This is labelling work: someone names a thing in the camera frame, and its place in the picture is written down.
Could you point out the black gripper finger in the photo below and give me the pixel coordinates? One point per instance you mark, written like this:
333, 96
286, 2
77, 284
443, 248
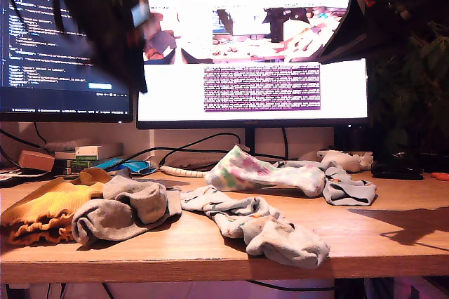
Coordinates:
349, 28
354, 51
129, 64

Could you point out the grey frilly cuff sock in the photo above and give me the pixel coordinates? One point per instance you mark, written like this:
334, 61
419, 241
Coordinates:
105, 222
147, 200

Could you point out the pastel tie-dye sock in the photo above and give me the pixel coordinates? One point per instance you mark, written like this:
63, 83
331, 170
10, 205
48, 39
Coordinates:
252, 172

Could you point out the pale toucan print sock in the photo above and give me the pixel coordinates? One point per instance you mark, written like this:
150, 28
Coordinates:
347, 190
287, 246

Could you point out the green leafy houseplant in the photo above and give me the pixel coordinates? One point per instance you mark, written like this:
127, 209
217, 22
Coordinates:
414, 102

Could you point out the white screen monitor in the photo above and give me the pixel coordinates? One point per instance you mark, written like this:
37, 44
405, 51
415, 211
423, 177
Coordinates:
266, 88

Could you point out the white and green box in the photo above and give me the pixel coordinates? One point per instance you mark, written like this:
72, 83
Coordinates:
86, 153

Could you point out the dark code monitor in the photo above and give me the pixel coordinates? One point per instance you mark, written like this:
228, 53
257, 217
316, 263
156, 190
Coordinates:
28, 67

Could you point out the dark green box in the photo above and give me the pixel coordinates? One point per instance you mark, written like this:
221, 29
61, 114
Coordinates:
79, 167

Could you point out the black flat object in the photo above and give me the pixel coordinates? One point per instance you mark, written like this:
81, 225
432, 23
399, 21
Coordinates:
396, 171

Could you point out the black monitor stand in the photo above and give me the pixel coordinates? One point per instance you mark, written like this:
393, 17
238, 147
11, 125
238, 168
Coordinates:
249, 137

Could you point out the small orange object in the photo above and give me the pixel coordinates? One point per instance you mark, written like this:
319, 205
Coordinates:
440, 176

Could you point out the grey arm camera box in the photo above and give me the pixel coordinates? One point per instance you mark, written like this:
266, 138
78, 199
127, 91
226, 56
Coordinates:
140, 14

